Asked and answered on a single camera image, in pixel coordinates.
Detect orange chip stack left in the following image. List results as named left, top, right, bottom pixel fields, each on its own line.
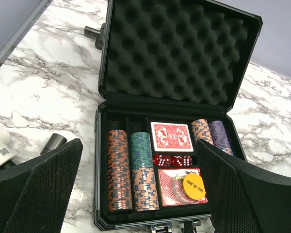
left=107, top=130, right=133, bottom=212

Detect red dice in case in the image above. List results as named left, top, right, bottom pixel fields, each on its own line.
left=153, top=154, right=193, bottom=167

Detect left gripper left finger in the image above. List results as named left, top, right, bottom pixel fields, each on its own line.
left=0, top=138, right=83, bottom=233

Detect red playing card deck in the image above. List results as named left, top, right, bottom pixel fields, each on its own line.
left=150, top=121, right=194, bottom=152

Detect black poker set case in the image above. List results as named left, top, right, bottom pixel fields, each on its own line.
left=93, top=0, right=263, bottom=231

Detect orange chip stack upper right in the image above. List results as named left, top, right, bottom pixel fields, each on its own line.
left=191, top=119, right=213, bottom=145

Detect black white tool on table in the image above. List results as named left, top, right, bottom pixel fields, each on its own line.
left=0, top=128, right=67, bottom=171

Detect green chip stack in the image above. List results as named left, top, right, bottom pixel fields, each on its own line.
left=129, top=132, right=154, bottom=169

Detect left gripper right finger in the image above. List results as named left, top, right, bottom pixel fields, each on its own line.
left=196, top=139, right=291, bottom=233

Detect red card deck in case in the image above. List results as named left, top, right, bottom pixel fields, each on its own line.
left=158, top=167, right=208, bottom=207

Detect orange chip stack lower middle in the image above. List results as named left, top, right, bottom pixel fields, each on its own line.
left=132, top=167, right=160, bottom=212

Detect yellow big blind button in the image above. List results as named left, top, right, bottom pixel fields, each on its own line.
left=183, top=173, right=206, bottom=200

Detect purple grey chip stack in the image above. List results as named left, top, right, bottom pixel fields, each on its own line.
left=209, top=120, right=231, bottom=149

